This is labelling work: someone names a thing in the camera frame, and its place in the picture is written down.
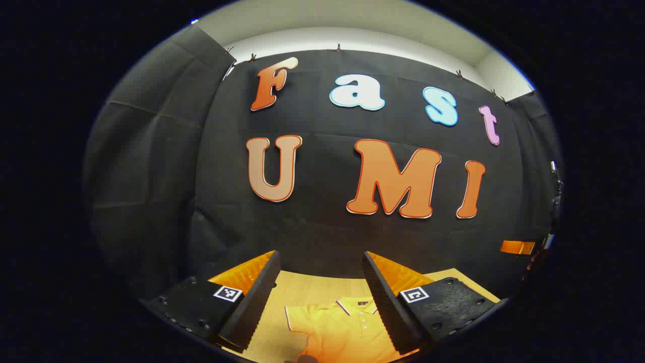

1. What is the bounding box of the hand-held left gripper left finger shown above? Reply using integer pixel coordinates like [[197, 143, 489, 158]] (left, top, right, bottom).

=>
[[144, 251, 281, 353]]

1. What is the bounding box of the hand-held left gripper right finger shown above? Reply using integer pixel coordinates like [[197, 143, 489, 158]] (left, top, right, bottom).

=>
[[362, 251, 502, 355]]

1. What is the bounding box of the orange T-shirt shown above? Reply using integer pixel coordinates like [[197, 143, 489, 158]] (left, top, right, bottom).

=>
[[284, 297, 420, 363]]

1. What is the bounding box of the black backdrop cloth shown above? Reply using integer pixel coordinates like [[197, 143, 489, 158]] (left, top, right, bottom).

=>
[[83, 23, 565, 303]]

